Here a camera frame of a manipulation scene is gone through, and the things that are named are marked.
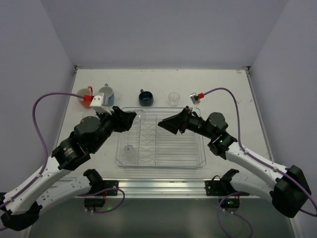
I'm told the small clear glass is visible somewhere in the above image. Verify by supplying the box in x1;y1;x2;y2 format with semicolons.
133;110;147;125
123;144;138;160
168;92;180;107

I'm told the large clear glass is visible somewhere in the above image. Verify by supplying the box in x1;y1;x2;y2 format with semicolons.
82;110;97;119

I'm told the light blue floral mug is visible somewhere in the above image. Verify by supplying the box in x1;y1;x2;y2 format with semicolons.
99;84;114;107

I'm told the dark blue ribbed mug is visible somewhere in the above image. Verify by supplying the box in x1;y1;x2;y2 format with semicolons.
138;89;154;107

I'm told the orange ceramic mug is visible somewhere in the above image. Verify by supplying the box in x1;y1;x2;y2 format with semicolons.
77;86;94;109

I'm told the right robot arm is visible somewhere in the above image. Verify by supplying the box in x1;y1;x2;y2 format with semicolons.
158;107;312;218

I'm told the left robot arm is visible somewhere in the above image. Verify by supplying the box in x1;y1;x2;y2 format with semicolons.
0;106;137;231

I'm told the clear plastic dish rack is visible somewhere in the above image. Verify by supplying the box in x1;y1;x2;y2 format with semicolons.
115;107;206;169

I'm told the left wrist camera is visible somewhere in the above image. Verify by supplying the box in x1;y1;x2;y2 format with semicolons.
90;93;112;115

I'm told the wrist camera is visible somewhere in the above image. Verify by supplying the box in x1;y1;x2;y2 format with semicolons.
90;93;112;115
189;93;204;109

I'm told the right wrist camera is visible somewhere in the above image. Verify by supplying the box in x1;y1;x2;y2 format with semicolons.
189;93;204;109

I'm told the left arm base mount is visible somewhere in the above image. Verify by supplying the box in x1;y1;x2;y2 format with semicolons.
80;169;119;214

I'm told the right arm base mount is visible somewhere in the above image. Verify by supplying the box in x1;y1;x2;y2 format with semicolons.
205;169;240;211

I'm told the aluminium mounting rail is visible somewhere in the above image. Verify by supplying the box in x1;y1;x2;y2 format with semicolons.
29;177;293;199

